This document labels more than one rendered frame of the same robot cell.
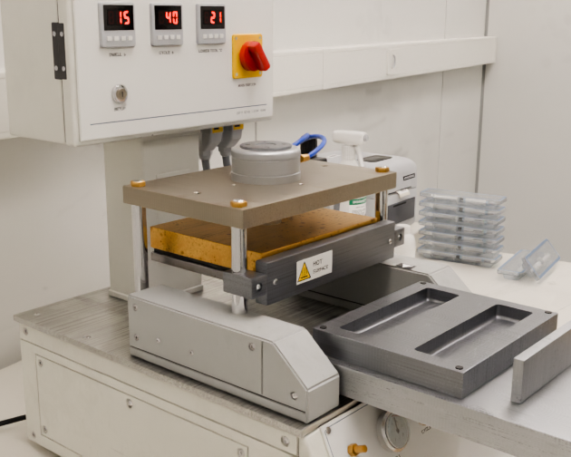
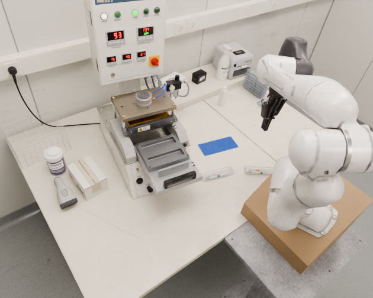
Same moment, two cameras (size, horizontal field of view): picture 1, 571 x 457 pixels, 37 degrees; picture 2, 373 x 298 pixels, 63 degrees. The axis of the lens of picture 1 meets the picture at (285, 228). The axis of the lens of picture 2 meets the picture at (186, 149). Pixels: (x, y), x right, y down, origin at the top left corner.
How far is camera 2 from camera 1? 92 cm
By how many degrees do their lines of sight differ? 35
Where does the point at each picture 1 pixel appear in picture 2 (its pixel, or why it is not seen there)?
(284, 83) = (214, 22)
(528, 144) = (340, 31)
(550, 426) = (157, 185)
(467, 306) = (173, 146)
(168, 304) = (113, 126)
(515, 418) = (153, 181)
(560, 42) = not seen: outside the picture
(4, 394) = not seen: hidden behind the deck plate
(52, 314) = (104, 109)
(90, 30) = (103, 62)
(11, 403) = not seen: hidden behind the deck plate
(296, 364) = (126, 152)
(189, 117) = (134, 77)
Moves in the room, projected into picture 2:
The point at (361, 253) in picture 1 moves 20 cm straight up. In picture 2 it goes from (160, 124) to (161, 90)
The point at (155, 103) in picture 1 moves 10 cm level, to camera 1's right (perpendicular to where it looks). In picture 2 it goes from (123, 75) to (141, 81)
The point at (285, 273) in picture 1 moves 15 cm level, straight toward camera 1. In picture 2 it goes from (134, 130) to (117, 151)
